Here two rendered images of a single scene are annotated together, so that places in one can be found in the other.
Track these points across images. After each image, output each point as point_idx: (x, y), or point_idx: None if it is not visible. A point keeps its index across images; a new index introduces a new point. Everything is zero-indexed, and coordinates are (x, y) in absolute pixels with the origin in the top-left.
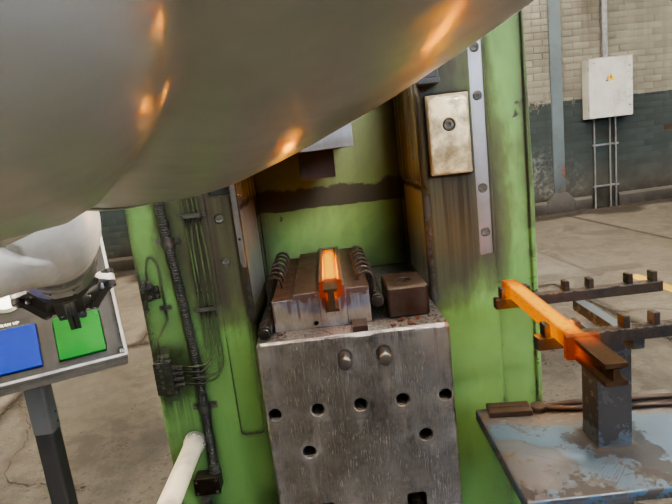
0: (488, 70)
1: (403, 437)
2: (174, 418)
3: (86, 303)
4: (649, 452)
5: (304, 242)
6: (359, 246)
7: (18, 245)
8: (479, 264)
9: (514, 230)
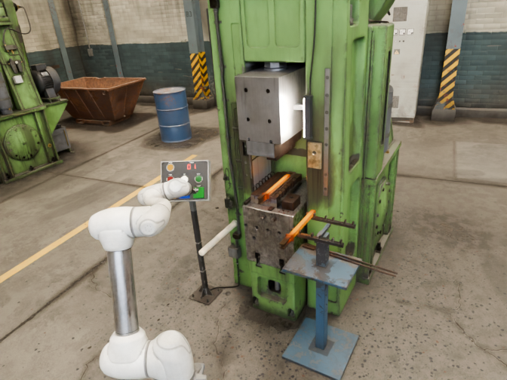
0: (331, 136)
1: (278, 243)
2: (230, 214)
3: (195, 191)
4: (325, 271)
5: (287, 166)
6: (295, 177)
7: (172, 194)
8: (322, 198)
9: (336, 191)
